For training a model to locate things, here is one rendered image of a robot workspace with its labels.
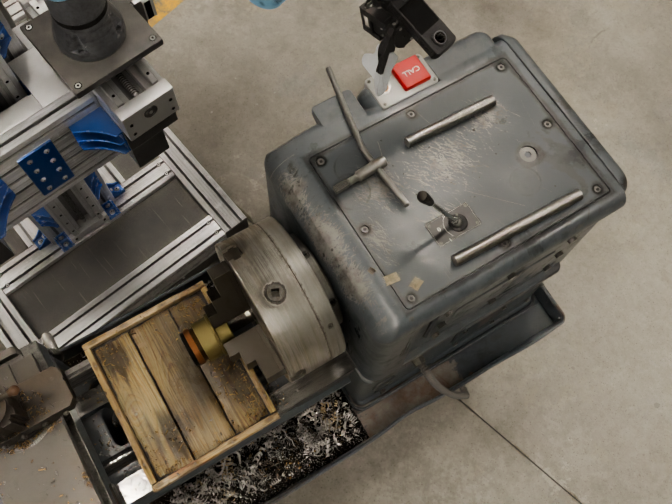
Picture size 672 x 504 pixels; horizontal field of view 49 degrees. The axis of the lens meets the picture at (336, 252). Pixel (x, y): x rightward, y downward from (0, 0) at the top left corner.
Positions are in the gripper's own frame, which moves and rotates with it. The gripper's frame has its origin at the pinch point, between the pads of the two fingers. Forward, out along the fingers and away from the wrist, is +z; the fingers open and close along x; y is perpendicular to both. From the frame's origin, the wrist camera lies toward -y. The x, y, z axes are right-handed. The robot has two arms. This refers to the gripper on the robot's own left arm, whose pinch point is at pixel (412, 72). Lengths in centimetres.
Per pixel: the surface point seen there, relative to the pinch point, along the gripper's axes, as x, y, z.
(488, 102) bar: -13.4, -5.6, 16.5
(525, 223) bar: 0.2, -27.4, 20.6
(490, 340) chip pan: 0, -20, 95
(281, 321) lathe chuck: 44.8, -9.7, 19.7
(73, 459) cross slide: 92, 7, 38
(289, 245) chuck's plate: 34.3, -0.6, 16.7
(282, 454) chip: 62, -8, 80
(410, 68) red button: -7.9, 10.1, 13.5
